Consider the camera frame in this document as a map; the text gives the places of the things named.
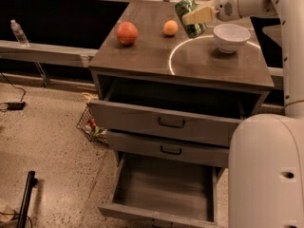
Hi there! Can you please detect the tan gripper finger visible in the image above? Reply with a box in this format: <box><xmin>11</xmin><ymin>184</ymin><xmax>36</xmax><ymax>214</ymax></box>
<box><xmin>182</xmin><ymin>5</ymin><xmax>218</xmax><ymax>26</ymax></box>
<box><xmin>199</xmin><ymin>0</ymin><xmax>217</xmax><ymax>7</ymax></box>

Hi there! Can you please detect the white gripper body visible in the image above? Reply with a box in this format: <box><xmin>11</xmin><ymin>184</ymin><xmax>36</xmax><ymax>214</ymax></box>
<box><xmin>215</xmin><ymin>0</ymin><xmax>241</xmax><ymax>21</ymax></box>

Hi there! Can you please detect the green soda can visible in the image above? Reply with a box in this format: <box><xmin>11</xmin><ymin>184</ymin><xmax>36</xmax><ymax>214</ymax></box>
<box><xmin>175</xmin><ymin>0</ymin><xmax>207</xmax><ymax>39</ymax></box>

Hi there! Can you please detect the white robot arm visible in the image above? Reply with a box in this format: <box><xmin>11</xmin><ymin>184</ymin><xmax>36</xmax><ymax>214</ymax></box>
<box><xmin>182</xmin><ymin>0</ymin><xmax>304</xmax><ymax>228</ymax></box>

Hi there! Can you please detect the white ceramic bowl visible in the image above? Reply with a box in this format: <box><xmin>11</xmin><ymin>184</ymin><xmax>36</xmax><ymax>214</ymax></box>
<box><xmin>213</xmin><ymin>24</ymin><xmax>251</xmax><ymax>53</ymax></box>

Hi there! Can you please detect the orange fruit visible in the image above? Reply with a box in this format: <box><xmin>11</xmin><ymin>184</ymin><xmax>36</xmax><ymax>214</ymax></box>
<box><xmin>163</xmin><ymin>20</ymin><xmax>179</xmax><ymax>36</ymax></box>

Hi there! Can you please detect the red apple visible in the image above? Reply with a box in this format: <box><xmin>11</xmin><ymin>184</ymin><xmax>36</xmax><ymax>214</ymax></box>
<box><xmin>116</xmin><ymin>22</ymin><xmax>139</xmax><ymax>46</ymax></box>

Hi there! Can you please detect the grey wooden drawer cabinet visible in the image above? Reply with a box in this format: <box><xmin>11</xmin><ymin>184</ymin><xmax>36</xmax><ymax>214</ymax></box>
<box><xmin>87</xmin><ymin>0</ymin><xmax>276</xmax><ymax>176</ymax></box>

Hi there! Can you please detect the top grey drawer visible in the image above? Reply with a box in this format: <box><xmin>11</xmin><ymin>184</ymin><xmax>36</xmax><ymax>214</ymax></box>
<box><xmin>90</xmin><ymin>79</ymin><xmax>248</xmax><ymax>146</ymax></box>

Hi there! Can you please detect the grey drawer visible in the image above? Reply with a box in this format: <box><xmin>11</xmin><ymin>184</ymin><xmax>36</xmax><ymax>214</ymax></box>
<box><xmin>100</xmin><ymin>153</ymin><xmax>224</xmax><ymax>228</ymax></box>
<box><xmin>106</xmin><ymin>131</ymin><xmax>229</xmax><ymax>168</ymax></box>
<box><xmin>90</xmin><ymin>79</ymin><xmax>248</xmax><ymax>146</ymax></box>

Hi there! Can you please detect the middle grey drawer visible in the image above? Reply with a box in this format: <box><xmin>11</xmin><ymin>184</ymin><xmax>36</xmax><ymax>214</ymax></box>
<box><xmin>106</xmin><ymin>131</ymin><xmax>229</xmax><ymax>168</ymax></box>

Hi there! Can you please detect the clear plastic water bottle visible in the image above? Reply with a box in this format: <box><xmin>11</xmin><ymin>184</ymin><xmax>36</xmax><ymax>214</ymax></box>
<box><xmin>10</xmin><ymin>20</ymin><xmax>29</xmax><ymax>47</ymax></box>

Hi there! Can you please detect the bottom grey drawer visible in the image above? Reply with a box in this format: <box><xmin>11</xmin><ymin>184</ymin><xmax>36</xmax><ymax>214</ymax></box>
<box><xmin>100</xmin><ymin>153</ymin><xmax>224</xmax><ymax>228</ymax></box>

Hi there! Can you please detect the black metal bar stand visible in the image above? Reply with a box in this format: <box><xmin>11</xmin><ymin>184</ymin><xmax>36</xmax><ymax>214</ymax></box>
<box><xmin>16</xmin><ymin>171</ymin><xmax>38</xmax><ymax>228</ymax></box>

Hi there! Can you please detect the wire basket with items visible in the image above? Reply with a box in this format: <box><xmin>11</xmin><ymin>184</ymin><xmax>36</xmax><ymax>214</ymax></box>
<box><xmin>76</xmin><ymin>106</ymin><xmax>107</xmax><ymax>146</ymax></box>

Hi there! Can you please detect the grey metal shelf rail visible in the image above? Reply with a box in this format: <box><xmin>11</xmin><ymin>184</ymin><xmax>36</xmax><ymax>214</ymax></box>
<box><xmin>0</xmin><ymin>40</ymin><xmax>97</xmax><ymax>67</ymax></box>

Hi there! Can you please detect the black power adapter with cable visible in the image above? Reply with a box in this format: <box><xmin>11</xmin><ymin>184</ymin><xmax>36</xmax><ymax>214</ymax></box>
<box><xmin>0</xmin><ymin>74</ymin><xmax>27</xmax><ymax>112</ymax></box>

